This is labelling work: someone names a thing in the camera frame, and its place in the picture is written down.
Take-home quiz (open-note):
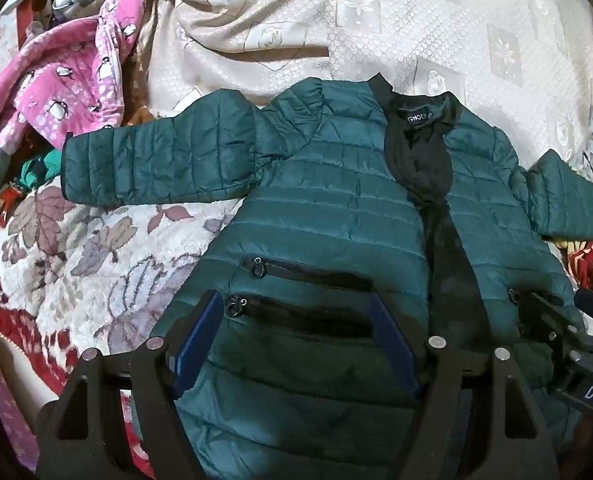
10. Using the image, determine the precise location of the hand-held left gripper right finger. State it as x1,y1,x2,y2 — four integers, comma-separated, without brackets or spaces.
369,290,562,480

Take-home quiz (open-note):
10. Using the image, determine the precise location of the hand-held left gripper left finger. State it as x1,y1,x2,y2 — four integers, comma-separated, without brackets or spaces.
35,289,224,480

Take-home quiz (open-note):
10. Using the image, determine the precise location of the green quilted jacket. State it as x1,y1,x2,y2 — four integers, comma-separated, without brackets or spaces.
61,74,593,480

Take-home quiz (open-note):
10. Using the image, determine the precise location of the red striped scarf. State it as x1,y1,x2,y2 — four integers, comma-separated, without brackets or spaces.
558,239,593,302

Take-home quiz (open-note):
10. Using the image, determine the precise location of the green cloth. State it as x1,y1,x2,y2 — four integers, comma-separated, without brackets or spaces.
19,150,68,189

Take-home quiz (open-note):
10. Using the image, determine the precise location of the pink penguin print garment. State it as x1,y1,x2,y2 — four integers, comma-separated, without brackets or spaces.
0,0,162,157

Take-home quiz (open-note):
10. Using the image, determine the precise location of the cream embossed bedspread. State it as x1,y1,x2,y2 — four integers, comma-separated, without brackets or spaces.
136,0,593,171

